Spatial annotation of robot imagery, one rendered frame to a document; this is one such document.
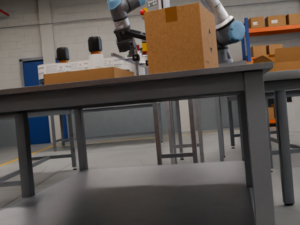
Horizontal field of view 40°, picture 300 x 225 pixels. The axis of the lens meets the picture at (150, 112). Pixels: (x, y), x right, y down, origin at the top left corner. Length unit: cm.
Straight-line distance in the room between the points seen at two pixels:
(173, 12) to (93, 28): 881
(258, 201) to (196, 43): 67
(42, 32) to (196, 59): 913
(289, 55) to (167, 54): 249
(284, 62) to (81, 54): 711
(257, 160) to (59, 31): 953
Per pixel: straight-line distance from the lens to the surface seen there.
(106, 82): 138
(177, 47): 169
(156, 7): 263
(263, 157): 137
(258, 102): 135
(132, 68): 224
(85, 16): 1059
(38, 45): 1075
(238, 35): 236
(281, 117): 277
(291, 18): 1006
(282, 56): 406
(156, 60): 172
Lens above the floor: 73
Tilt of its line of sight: 1 degrees down
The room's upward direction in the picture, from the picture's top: 5 degrees counter-clockwise
